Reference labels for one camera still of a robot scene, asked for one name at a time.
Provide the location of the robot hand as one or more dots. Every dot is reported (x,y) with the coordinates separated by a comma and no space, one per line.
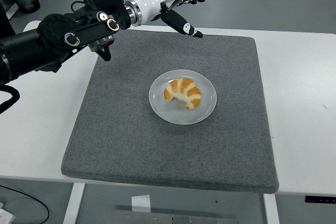
(162,1)

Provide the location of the golden croissant bread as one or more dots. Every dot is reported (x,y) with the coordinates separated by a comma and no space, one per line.
(189,90)

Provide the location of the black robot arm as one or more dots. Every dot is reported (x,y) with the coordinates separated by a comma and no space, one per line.
(31,45)

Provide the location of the pale grey round plate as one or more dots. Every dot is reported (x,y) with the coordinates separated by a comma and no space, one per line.
(168,113)

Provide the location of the grey felt mat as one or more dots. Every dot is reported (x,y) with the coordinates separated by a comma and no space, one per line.
(157,150)

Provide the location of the white furniture foot bar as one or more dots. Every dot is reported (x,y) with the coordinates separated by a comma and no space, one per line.
(13,9)

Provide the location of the white table leg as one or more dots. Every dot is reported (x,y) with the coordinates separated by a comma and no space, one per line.
(271,211)
(73,205)

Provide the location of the black table control panel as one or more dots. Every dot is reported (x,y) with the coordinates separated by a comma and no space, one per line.
(320,199)

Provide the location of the white power strip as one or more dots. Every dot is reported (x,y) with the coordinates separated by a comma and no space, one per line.
(5,216)

